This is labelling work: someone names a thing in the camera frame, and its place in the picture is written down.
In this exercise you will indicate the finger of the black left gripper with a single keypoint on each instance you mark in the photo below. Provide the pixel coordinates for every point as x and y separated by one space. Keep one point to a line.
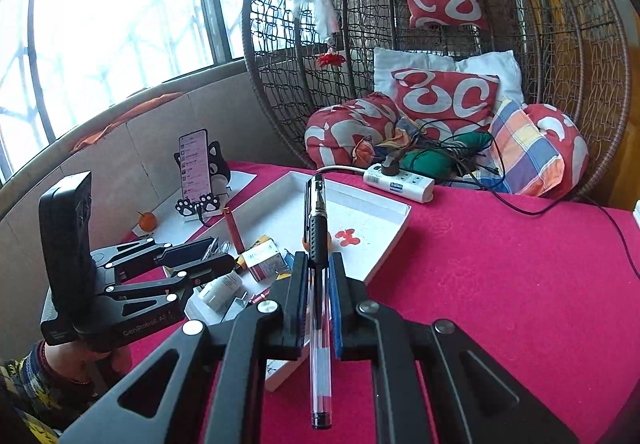
161 292
145 254

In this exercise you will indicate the pink tablecloth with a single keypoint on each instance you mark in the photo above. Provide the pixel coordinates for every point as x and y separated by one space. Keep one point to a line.
551 292

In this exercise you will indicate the smartphone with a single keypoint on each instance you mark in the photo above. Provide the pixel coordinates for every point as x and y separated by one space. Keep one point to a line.
194 168

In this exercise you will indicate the white power strip near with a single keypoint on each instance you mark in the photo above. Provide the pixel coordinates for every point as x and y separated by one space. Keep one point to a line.
415 187

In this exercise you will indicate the black cat phone stand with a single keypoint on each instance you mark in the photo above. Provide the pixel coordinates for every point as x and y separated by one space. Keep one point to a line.
220 177

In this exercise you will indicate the red white square pillow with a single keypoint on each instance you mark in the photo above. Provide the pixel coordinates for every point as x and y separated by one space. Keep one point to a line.
447 102

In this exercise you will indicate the red white cushion left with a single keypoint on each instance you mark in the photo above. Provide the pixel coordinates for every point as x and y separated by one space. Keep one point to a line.
346 134

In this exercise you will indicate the plaid pillow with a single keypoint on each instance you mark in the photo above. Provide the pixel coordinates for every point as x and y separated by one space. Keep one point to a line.
527 163

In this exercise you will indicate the orange tangerine in tray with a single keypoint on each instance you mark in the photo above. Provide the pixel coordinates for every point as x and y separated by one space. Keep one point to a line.
306 245

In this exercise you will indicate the red rectangular box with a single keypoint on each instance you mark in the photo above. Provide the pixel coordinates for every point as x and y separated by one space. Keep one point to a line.
233 230

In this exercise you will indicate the red white card box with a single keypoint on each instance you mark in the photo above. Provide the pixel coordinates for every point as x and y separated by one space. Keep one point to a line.
264 260

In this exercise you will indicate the small white bottle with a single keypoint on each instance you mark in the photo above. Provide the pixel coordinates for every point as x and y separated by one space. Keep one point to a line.
220 291

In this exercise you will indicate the small red white pillow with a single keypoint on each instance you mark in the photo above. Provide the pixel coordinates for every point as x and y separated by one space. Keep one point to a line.
447 13

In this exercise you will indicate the left hand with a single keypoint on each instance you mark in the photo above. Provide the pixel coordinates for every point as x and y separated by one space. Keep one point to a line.
71 360

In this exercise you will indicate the white charger plug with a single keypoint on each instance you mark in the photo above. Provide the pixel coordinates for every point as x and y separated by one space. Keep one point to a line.
197 309

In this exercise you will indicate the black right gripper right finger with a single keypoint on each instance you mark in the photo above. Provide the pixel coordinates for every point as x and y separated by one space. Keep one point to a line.
433 383

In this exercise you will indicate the red white round cushion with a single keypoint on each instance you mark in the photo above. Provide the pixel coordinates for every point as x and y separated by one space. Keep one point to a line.
562 133

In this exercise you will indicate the wicker hanging chair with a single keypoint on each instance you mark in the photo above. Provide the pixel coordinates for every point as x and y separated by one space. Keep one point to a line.
573 54

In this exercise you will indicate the white storage tray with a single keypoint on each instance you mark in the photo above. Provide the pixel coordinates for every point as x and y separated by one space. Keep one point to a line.
364 226

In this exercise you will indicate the green cloth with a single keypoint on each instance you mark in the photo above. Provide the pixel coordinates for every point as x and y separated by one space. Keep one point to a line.
455 156

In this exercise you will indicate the small orange tangerine outside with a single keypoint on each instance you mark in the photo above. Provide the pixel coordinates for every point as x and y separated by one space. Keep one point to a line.
147 221

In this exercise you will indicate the black gel pen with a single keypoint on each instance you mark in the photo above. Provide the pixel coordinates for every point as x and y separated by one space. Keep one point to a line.
316 227

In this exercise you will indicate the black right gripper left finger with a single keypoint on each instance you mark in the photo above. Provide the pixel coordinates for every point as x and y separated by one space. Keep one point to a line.
203 384

